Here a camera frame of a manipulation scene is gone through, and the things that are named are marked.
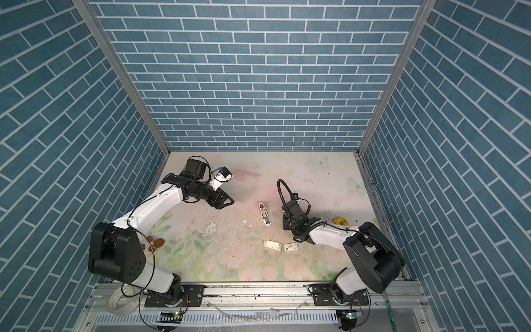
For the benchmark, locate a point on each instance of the aluminium front rail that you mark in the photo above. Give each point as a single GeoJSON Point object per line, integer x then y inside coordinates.
{"type": "Point", "coordinates": [276, 295]}

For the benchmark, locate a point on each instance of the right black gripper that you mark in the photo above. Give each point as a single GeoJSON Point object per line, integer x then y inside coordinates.
{"type": "Point", "coordinates": [285, 223]}

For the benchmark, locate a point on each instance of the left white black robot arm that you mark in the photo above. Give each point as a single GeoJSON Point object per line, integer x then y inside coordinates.
{"type": "Point", "coordinates": [115, 248]}

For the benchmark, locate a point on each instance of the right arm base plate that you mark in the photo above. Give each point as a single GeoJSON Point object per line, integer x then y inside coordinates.
{"type": "Point", "coordinates": [326, 295]}

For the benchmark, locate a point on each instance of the white staple box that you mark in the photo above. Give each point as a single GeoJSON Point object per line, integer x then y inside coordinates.
{"type": "Point", "coordinates": [290, 247]}

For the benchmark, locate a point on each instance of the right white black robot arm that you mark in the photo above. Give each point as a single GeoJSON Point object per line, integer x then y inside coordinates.
{"type": "Point", "coordinates": [376, 261]}

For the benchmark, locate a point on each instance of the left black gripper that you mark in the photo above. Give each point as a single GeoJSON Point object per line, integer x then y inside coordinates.
{"type": "Point", "coordinates": [219, 203]}

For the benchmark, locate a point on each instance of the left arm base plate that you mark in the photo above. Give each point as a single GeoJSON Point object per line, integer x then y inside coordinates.
{"type": "Point", "coordinates": [182, 295]}

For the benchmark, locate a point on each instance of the brown white mushroom toy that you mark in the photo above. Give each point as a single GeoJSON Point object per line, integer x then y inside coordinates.
{"type": "Point", "coordinates": [152, 244]}

